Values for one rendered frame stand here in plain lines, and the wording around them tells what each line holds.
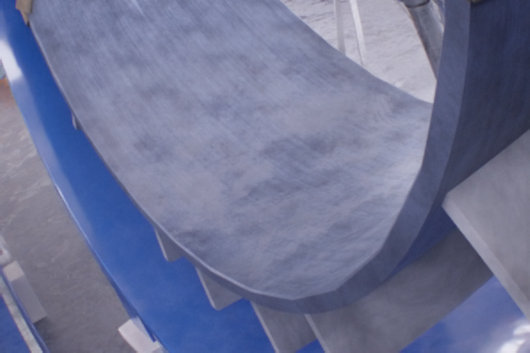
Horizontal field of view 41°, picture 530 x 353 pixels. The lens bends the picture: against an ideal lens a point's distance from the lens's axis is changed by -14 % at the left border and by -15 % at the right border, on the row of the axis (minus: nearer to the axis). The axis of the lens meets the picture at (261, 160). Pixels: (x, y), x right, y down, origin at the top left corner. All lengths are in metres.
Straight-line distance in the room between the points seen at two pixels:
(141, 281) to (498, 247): 1.56
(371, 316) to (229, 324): 0.82
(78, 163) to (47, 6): 0.51
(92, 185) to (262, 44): 0.64
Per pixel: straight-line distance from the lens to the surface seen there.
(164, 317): 2.08
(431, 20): 2.94
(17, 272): 4.60
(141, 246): 2.22
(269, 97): 1.98
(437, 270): 1.32
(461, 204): 0.72
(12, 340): 3.60
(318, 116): 1.90
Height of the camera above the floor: 2.05
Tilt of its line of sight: 20 degrees down
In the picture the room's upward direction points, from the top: 21 degrees counter-clockwise
